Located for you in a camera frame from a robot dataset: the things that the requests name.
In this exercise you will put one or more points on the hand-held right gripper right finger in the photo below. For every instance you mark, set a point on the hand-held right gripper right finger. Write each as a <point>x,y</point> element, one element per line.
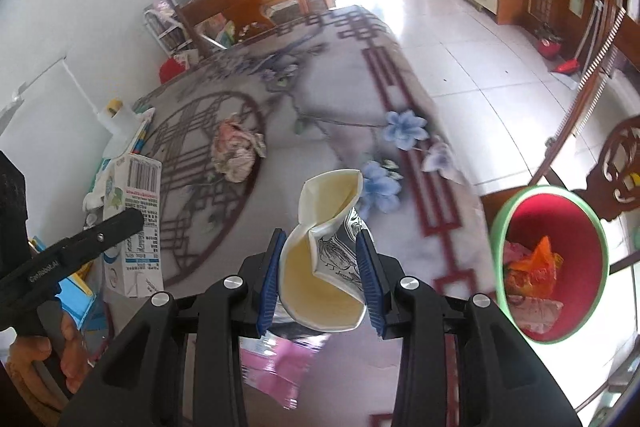
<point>370,287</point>

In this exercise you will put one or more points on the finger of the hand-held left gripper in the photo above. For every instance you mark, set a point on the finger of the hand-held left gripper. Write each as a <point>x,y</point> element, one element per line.
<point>75,252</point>

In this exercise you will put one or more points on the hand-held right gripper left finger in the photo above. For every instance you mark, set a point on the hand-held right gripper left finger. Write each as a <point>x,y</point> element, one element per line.
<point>267,282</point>

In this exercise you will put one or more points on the crushed paper cup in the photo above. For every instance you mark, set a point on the crushed paper cup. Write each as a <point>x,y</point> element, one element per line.
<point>320,297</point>

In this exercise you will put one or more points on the white milk carton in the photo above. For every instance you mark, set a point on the white milk carton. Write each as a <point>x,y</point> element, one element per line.
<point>142,187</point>

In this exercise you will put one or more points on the pink foil wrapper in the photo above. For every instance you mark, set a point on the pink foil wrapper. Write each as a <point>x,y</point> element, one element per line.
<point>515,253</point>

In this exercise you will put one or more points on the orange snack wrapper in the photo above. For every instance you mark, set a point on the orange snack wrapper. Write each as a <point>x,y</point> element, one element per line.
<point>537,269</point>

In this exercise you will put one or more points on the red bin with green rim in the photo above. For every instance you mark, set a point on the red bin with green rim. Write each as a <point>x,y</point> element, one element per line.
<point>575,227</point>

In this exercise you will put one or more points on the person's left hand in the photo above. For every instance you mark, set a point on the person's left hand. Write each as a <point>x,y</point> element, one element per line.
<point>75,357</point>

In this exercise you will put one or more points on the blue box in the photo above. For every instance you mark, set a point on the blue box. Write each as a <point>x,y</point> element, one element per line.
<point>75,297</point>

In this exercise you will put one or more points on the pink packet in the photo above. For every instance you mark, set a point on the pink packet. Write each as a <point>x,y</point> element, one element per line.
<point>280,367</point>

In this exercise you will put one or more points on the white cabinet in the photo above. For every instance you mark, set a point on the white cabinet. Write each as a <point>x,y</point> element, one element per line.
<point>45,107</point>

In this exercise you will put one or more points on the crumpled floral paper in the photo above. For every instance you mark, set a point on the crumpled floral paper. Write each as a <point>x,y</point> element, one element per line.
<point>537,312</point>
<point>235,152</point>

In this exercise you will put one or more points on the white bottle yellow cap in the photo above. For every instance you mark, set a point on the white bottle yellow cap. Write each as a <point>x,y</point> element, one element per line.
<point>117,117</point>

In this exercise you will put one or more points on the red bag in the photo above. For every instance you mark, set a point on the red bag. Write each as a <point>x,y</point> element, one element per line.
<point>172,71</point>

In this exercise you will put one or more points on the white shelf rack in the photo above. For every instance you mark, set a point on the white shelf rack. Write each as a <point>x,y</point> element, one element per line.
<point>165,27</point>

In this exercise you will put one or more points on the carved wooden chair back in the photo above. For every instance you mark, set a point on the carved wooden chair back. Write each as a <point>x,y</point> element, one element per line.
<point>615,167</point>

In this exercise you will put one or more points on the red dustpan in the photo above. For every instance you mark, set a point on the red dustpan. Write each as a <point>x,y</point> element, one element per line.
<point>567,67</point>

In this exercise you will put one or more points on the red floor dustbin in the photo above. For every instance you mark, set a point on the red floor dustbin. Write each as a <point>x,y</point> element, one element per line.
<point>549,49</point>

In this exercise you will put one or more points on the wooden chair with serrated strip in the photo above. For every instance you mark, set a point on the wooden chair with serrated strip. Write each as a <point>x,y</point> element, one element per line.
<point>592,82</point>

